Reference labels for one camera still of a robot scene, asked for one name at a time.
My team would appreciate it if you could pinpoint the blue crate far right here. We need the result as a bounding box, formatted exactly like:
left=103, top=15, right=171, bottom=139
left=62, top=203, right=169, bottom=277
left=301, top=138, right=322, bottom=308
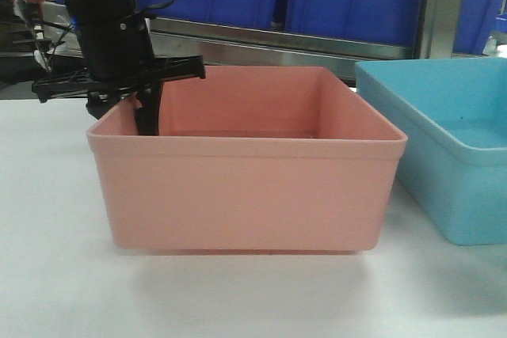
left=453, top=0, right=504, bottom=55

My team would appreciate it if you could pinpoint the stainless steel shelf rack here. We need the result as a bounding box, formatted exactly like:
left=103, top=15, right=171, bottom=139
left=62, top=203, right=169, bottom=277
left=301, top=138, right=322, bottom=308
left=43, top=0, right=496, bottom=85

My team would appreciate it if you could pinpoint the black arm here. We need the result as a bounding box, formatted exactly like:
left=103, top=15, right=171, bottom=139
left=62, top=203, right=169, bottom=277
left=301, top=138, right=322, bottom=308
left=32, top=0, right=205, bottom=136

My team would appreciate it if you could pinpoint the pink plastic box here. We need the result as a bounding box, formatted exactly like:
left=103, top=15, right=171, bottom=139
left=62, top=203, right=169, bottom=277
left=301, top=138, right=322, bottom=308
left=87, top=66, right=407, bottom=252

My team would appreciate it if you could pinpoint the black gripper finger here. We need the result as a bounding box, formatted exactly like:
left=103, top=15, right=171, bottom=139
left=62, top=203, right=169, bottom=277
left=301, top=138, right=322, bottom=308
left=135, top=82, right=162, bottom=135
left=86, top=92, right=130, bottom=120

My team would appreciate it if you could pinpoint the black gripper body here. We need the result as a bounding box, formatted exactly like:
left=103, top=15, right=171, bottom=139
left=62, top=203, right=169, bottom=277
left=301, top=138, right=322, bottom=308
left=32, top=13, right=206, bottom=103

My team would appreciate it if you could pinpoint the light blue plastic box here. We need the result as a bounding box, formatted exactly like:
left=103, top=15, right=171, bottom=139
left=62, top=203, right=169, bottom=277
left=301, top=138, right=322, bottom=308
left=356, top=58, right=506, bottom=245

